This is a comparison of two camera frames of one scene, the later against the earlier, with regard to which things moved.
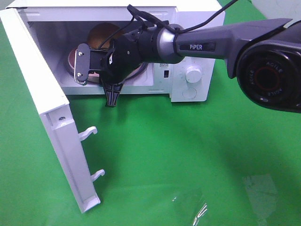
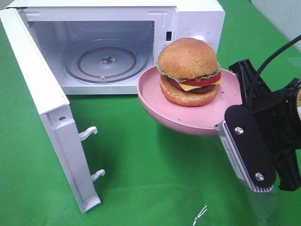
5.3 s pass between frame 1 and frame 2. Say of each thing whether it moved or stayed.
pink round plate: moved
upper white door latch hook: stayed
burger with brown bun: moved
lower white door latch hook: stayed
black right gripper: moved
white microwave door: stayed
